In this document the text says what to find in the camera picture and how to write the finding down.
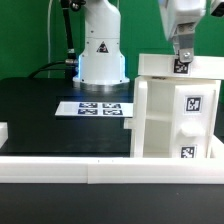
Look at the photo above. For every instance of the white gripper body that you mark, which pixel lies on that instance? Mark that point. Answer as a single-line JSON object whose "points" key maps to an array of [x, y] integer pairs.
{"points": [[175, 12]]}

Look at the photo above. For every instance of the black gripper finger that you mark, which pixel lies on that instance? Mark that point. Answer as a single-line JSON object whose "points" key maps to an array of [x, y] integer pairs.
{"points": [[184, 42]]}

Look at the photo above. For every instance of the white cabinet top block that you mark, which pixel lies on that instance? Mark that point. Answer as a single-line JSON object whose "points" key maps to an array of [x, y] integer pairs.
{"points": [[202, 67]]}

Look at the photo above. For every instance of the white cabinet body box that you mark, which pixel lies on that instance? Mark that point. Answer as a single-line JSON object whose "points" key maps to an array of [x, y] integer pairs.
{"points": [[159, 117]]}

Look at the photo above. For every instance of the white cabinet door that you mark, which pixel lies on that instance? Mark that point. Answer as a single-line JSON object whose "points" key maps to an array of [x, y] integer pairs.
{"points": [[192, 125], [137, 123]]}

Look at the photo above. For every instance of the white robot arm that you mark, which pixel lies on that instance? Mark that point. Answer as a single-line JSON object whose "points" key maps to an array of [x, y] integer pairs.
{"points": [[101, 66]]}

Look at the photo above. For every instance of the white fiducial marker sheet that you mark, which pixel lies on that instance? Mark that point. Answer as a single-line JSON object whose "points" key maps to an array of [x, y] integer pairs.
{"points": [[94, 109]]}

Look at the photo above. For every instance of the white U-shaped fence frame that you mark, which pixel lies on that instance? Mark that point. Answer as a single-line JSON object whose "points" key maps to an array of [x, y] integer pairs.
{"points": [[114, 170]]}

